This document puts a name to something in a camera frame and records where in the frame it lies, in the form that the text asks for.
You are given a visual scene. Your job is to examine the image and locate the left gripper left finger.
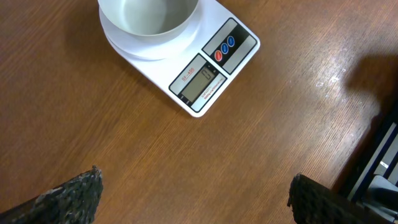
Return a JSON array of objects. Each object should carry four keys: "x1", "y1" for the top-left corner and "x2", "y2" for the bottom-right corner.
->
[{"x1": 1, "y1": 166, "x2": 103, "y2": 224}]

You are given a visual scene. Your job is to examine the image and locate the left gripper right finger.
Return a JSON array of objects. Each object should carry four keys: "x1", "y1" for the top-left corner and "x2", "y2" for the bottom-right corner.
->
[{"x1": 287, "y1": 174, "x2": 389, "y2": 224}]

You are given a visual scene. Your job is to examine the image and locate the white digital kitchen scale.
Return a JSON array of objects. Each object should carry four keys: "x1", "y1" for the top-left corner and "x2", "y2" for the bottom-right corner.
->
[{"x1": 99, "y1": 0, "x2": 261, "y2": 118}]

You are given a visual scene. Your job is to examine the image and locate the white round bowl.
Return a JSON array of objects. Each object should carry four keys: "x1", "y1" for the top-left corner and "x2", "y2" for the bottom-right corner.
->
[{"x1": 98, "y1": 0, "x2": 200, "y2": 40}]

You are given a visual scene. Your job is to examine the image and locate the black metal frame rail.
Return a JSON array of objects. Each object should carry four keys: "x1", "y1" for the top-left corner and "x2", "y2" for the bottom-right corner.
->
[{"x1": 338, "y1": 103, "x2": 397, "y2": 223}]

